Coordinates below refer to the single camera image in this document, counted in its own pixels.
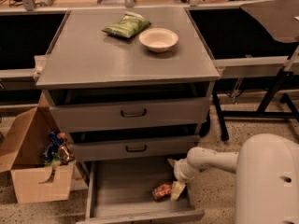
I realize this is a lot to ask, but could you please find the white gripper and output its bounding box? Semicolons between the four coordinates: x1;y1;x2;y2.
167;159;196;202

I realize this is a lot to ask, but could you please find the red coke can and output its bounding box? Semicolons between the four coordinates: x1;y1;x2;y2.
152;183;172;201

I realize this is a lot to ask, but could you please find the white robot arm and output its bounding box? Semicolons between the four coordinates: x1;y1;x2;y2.
168;133;299;224

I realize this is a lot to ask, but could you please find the grey middle drawer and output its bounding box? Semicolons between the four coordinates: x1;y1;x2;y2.
71;135;199;161

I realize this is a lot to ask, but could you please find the grey drawer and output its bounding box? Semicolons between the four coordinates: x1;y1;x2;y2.
71;135;199;161
50;98;210;133
77;156;205;224

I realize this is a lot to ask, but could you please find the grey bottom drawer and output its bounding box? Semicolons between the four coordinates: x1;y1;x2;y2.
77;156;205;224

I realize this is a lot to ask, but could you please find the grey top drawer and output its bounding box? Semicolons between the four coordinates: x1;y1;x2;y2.
50;98;210;133

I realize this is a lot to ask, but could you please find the grey drawer cabinet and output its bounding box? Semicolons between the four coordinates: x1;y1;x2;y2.
36;6;221;224

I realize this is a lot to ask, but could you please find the blue can in box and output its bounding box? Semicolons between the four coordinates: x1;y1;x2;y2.
41;132;65;163

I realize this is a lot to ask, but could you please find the brown snack bag in box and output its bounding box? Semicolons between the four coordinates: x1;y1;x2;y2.
58;145;75;164

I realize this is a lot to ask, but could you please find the white bowl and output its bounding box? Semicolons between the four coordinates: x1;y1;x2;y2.
139;28;178;53

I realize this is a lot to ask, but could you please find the cardboard box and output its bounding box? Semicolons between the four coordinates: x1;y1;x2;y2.
0;94;74;203

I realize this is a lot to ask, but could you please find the green chip bag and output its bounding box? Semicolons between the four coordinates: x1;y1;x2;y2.
103;11;150;38

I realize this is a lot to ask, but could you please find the grey side table top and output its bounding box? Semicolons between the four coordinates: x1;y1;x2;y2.
240;0;299;43

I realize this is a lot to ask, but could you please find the black table frame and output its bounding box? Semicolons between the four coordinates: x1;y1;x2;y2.
212;69;299;141

